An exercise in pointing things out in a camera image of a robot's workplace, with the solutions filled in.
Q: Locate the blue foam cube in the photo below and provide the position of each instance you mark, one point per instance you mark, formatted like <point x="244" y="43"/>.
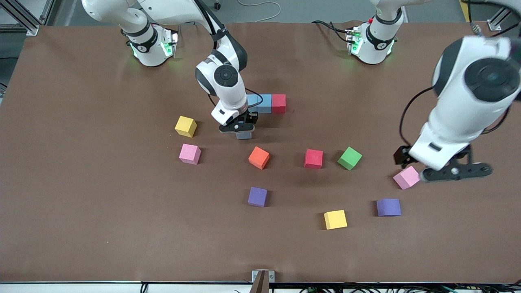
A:
<point x="243" y="136"/>
<point x="265" y="103"/>
<point x="254" y="101"/>

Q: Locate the red foam cube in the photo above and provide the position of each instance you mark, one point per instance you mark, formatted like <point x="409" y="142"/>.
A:
<point x="279" y="103"/>
<point x="313" y="159"/>

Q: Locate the pink foam cube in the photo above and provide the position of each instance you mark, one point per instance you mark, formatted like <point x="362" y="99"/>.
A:
<point x="189" y="154"/>
<point x="407" y="178"/>

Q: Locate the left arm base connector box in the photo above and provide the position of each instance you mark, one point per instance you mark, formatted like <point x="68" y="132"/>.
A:
<point x="353" y="40"/>

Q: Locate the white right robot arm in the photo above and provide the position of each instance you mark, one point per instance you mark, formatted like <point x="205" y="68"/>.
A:
<point x="232" y="95"/>

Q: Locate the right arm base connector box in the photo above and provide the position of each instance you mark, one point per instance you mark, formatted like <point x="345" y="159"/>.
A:
<point x="171" y="40"/>

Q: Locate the orange foam cube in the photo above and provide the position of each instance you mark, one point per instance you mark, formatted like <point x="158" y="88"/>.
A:
<point x="259" y="158"/>

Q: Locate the yellow foam cube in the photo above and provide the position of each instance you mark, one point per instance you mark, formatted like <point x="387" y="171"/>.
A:
<point x="186" y="126"/>
<point x="335" y="219"/>

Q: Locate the purple foam cube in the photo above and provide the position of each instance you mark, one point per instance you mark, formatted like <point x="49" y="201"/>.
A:
<point x="257" y="197"/>
<point x="388" y="207"/>

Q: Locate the green foam cube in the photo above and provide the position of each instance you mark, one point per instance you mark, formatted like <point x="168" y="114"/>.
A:
<point x="349" y="158"/>

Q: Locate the black caster wheel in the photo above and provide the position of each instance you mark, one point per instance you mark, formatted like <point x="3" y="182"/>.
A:
<point x="217" y="5"/>

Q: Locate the yellow floor tape strip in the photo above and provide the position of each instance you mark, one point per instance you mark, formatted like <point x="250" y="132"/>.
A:
<point x="464" y="8"/>

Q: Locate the aluminium frame profile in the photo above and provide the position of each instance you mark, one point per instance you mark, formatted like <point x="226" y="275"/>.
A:
<point x="47" y="10"/>
<point x="494" y="25"/>
<point x="24" y="24"/>

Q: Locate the grey metal bracket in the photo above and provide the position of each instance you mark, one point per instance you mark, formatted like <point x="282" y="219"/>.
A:
<point x="255" y="276"/>

